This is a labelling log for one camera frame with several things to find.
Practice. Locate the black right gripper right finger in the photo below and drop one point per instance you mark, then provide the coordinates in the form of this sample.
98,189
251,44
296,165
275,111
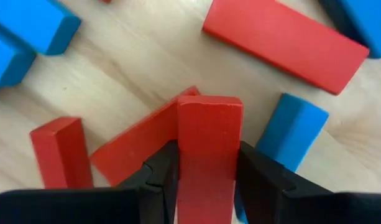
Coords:
302,208

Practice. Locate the slim blue wooden block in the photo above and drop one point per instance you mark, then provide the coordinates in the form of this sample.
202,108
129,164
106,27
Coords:
289,130

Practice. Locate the flat blue wooden block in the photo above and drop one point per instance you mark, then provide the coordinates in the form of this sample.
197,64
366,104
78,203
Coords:
7,62
28,21

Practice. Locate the long red wooden block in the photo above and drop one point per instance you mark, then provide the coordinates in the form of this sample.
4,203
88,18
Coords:
59,152
286,40
209,130
131,149

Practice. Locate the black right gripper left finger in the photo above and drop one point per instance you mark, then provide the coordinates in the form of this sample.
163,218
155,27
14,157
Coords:
84,207

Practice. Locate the thick blue wooden block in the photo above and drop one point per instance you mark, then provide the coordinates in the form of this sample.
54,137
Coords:
370,21

